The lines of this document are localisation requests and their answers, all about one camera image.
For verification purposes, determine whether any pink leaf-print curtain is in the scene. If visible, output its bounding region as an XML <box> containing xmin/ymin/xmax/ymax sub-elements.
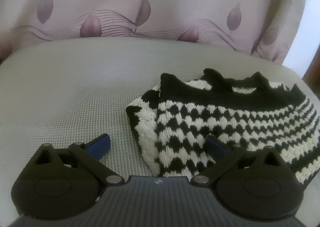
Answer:
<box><xmin>0</xmin><ymin>0</ymin><xmax>308</xmax><ymax>65</ymax></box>

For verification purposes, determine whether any black and white knitted sweater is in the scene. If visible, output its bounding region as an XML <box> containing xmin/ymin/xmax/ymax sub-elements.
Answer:
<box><xmin>126</xmin><ymin>68</ymin><xmax>320</xmax><ymax>189</ymax></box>

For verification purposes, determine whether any brown wooden door frame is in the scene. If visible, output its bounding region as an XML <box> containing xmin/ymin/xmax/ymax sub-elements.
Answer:
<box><xmin>301</xmin><ymin>47</ymin><xmax>320</xmax><ymax>85</ymax></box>

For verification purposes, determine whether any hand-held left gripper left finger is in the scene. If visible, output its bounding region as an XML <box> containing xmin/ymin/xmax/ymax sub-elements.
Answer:
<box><xmin>32</xmin><ymin>133</ymin><xmax>126</xmax><ymax>186</ymax></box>

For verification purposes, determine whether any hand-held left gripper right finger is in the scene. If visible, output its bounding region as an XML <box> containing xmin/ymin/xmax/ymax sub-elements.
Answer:
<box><xmin>191</xmin><ymin>135</ymin><xmax>288</xmax><ymax>187</ymax></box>

